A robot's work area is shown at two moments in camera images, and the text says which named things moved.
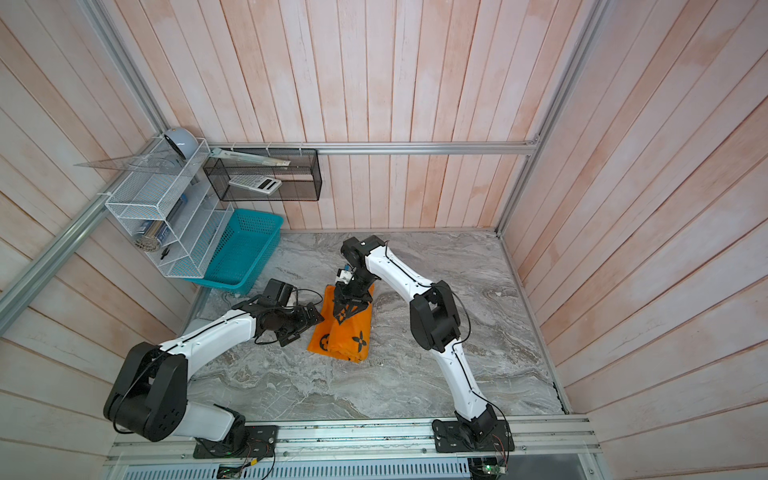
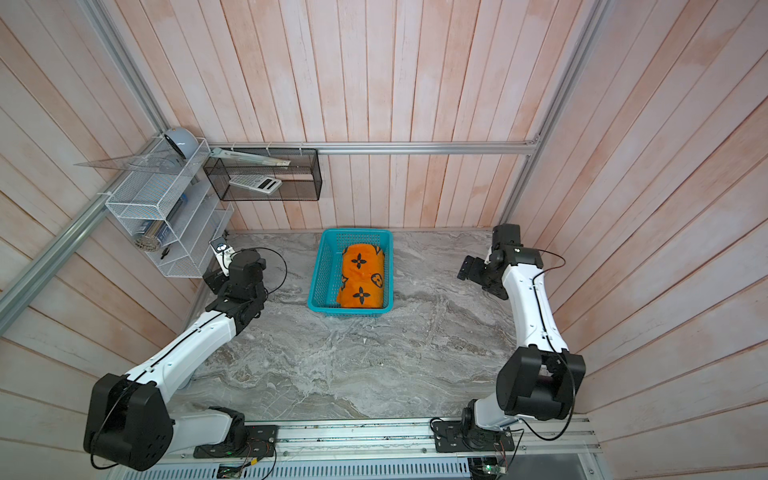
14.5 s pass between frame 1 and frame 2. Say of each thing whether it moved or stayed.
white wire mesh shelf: stayed
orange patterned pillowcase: moved
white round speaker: stayed
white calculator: stayed
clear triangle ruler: stayed
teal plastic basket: moved
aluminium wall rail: stayed
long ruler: stayed
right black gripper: moved
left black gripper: moved
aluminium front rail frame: stayed
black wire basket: stayed
